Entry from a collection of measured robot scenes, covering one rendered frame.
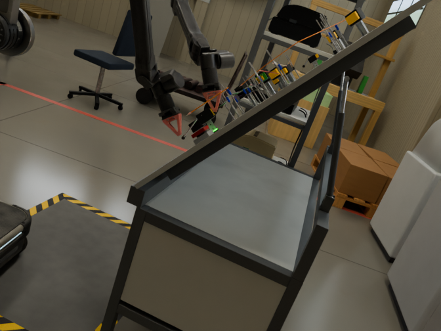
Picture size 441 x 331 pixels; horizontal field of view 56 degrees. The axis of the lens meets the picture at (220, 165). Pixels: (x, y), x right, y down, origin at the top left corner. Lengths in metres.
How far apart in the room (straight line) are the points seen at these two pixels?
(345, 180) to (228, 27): 7.35
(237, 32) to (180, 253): 10.00
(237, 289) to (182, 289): 0.20
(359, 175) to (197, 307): 3.35
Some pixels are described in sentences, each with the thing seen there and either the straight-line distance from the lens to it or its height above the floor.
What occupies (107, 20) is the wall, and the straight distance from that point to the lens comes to 12.04.
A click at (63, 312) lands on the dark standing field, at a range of 2.17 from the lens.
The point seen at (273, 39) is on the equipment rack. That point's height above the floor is 1.43.
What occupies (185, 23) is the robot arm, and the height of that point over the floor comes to 1.39.
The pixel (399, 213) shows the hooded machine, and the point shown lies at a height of 0.40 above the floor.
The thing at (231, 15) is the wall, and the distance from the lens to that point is 11.23.
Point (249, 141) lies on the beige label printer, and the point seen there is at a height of 0.81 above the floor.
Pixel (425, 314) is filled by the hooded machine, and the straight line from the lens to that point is 2.92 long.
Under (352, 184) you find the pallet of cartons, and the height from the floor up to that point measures 0.28.
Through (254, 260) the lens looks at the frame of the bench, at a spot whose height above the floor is 0.80.
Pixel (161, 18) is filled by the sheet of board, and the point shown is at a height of 0.88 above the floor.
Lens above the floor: 1.47
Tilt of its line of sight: 19 degrees down
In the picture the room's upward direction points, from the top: 20 degrees clockwise
